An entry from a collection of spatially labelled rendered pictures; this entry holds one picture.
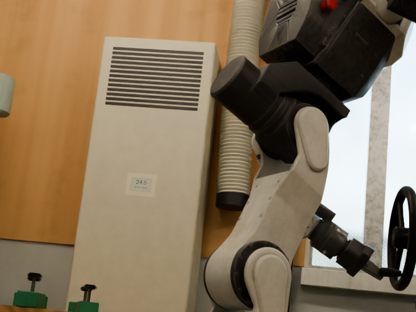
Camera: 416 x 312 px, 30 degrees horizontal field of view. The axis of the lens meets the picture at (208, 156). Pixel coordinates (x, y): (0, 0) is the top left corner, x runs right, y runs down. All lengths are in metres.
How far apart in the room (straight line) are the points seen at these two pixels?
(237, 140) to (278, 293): 1.96
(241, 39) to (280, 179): 2.04
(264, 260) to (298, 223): 0.15
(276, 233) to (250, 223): 0.06
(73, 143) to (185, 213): 0.77
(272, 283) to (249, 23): 2.26
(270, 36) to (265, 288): 0.62
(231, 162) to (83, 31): 1.07
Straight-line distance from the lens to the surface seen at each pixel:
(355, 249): 2.11
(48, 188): 3.80
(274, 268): 1.59
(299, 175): 1.68
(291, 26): 1.80
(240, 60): 1.71
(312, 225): 2.11
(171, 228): 3.34
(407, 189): 2.17
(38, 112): 3.92
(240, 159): 3.48
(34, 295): 2.60
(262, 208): 1.67
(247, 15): 3.71
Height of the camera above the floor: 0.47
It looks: 14 degrees up
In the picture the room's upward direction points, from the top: 6 degrees clockwise
